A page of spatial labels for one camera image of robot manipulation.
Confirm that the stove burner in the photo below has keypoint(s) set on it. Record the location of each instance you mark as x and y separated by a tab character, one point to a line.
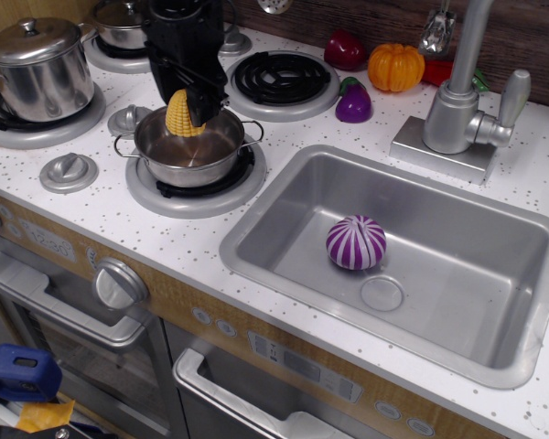
116	60
142	187
42	135
280	86

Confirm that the grey stovetop knob back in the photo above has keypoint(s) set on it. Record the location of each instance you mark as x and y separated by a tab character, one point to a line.
235	43

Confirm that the grey stovetop knob middle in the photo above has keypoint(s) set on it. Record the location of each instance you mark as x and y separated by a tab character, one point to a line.
125	120

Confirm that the grey sink basin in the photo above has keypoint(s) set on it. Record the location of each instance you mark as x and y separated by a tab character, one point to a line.
464	281

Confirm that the orange toy pumpkin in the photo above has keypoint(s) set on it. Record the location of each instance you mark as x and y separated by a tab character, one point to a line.
395	68

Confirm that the dark red toy pepper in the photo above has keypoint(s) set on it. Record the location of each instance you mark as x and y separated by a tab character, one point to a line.
344	51

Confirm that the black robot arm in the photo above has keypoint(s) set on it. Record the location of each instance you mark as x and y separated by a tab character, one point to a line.
183	7

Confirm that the grey stovetop knob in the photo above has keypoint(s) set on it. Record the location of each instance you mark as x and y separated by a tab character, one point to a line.
125	120
68	173
235	43

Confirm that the large lidded steel pot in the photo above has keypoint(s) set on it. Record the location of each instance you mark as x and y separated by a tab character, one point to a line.
44	75

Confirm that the back left stove burner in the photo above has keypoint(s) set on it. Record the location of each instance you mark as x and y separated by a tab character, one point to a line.
116	60

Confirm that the blue clamp tool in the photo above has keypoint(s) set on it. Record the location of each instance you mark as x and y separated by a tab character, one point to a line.
28	374

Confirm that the silver dishwasher door handle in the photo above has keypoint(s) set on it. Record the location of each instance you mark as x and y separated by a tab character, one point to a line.
296	425

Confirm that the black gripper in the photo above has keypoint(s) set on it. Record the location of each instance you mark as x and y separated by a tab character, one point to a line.
183	46

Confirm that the silver oven dial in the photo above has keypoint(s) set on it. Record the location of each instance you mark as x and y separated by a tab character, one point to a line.
117	286

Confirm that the front right stove burner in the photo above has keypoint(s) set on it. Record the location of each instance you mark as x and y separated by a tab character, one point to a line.
142	187

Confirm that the hanging metal utensil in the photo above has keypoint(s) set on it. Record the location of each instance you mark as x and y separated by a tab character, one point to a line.
438	31

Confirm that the yellow tape piece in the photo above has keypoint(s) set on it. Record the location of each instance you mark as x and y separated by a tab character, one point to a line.
39	416

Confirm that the silver toy faucet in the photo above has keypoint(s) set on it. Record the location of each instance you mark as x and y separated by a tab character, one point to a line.
456	138

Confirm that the front left stove burner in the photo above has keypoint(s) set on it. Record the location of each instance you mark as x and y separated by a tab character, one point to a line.
42	135

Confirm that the back right stove burner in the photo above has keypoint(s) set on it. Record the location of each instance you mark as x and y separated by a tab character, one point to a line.
280	86

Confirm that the red toy chili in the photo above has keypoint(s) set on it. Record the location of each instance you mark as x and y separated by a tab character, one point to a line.
437	71

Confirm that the back lidded steel pot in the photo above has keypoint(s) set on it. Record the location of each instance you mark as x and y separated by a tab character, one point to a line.
120	23

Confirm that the yellow toy corn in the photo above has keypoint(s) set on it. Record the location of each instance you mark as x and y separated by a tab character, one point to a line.
178	121

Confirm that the small steel pan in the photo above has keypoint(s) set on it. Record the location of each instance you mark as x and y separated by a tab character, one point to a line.
190	161

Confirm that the purple toy eggplant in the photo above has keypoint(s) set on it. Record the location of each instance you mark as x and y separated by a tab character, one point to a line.
354	105

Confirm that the purple striped toy onion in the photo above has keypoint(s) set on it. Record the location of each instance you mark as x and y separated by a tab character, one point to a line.
356	243

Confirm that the grey stovetop knob front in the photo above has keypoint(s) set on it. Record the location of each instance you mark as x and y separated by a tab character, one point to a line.
68	173

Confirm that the hanging slotted spoon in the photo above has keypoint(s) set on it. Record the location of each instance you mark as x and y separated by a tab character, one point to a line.
275	7

